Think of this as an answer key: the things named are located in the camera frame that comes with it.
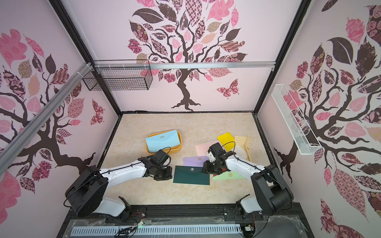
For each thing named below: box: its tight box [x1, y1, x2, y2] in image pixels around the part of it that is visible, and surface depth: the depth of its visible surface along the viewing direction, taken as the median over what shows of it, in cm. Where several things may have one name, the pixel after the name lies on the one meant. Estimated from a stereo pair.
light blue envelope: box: [145, 129, 182, 154], surface depth 100 cm
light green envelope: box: [212, 170, 247, 181], surface depth 87 cm
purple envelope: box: [183, 155, 210, 168], surface depth 96 cm
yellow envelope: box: [216, 131, 235, 152], surface depth 108 cm
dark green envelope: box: [173, 165, 210, 185], surface depth 88 cm
